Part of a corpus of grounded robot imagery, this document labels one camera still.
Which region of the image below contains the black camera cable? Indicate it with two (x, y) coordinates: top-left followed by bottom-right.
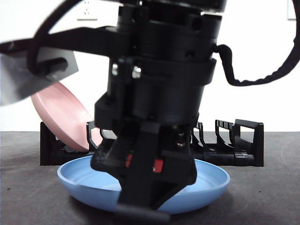
(27, 0), (79, 74)

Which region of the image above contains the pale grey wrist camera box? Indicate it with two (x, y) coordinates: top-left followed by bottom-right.
(0, 50), (79, 106)

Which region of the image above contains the blue plate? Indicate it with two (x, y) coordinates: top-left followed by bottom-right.
(57, 156), (231, 215)

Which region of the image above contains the black sleeved cable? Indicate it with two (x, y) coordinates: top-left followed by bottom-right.
(212, 0), (300, 88)

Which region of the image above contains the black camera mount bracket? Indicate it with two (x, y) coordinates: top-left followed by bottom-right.
(0, 25), (122, 58)

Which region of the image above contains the white wall socket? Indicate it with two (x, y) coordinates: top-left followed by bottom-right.
(287, 0), (296, 21)
(76, 0), (98, 22)

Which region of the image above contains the black plastic dish rack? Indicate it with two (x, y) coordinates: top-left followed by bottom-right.
(39, 119), (265, 167)

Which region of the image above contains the pink plate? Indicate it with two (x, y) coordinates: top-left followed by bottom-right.
(31, 81), (104, 152)

